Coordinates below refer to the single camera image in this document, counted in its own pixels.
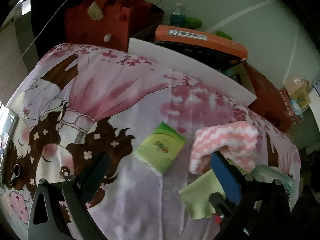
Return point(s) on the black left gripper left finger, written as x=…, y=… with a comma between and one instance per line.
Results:
x=79, y=190

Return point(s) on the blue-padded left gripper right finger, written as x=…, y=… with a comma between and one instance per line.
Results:
x=234, y=182

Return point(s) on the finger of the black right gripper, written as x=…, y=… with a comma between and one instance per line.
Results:
x=225, y=209

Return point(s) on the light green cloth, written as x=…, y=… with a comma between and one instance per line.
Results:
x=195, y=196

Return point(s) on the pink white chevron towel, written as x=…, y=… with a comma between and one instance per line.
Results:
x=235, y=141

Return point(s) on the cartoon printed bed sheet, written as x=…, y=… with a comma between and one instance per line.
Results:
x=80, y=100

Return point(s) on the green tissue pack far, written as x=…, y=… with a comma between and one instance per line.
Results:
x=160, y=149

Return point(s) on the red patterned tin box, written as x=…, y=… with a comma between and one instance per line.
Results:
x=295, y=120

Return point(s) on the red cardboard box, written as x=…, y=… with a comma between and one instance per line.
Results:
x=268, y=104

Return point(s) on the blue wipes pack on tin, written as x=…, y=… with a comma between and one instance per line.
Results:
x=296, y=108

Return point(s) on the black smartphone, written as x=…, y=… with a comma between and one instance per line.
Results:
x=8, y=124

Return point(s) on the white round table edge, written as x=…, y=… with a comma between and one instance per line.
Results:
x=315, y=105

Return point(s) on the orange black box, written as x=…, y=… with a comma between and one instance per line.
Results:
x=214, y=51

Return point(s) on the red tote bag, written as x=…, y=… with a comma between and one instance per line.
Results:
x=111, y=23

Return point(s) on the plastic bottle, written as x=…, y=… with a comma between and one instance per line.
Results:
x=177, y=18

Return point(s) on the yellow gift box with handle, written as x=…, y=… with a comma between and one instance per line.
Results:
x=298, y=89

